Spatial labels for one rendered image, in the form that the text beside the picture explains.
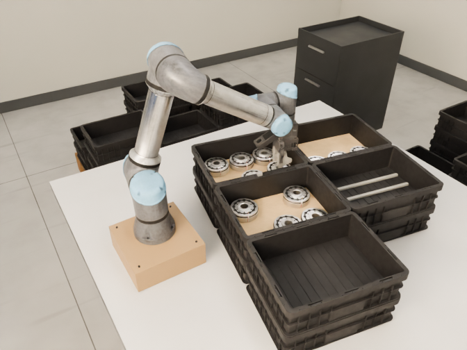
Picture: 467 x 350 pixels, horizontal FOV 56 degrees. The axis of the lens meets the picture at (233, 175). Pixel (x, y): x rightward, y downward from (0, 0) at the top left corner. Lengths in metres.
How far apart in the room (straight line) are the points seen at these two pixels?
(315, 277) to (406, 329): 0.33
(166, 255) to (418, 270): 0.90
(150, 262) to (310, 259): 0.54
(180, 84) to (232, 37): 3.85
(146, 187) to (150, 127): 0.20
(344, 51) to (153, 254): 2.04
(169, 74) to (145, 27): 3.33
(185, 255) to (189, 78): 0.61
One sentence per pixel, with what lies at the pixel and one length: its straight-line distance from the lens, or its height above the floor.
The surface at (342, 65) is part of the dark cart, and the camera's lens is 3.15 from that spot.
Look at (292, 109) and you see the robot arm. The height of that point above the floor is 1.14.
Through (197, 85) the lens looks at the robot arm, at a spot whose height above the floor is 1.36.
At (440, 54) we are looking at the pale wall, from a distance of 5.17.
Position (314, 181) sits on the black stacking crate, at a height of 0.89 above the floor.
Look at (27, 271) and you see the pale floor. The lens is 2.80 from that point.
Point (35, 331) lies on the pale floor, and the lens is 2.51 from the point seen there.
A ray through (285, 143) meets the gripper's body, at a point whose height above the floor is 1.00.
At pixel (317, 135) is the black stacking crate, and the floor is 0.86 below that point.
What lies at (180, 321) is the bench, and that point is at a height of 0.70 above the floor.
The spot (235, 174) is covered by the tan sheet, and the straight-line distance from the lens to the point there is 1.84.
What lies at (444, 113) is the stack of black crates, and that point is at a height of 0.59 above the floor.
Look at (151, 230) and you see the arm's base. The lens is 1.56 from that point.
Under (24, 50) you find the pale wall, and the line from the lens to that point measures 4.40.
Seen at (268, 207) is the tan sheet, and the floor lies 0.83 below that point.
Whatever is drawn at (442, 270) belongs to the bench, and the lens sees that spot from 1.79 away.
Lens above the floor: 1.91
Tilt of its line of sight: 36 degrees down
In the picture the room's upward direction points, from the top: straight up
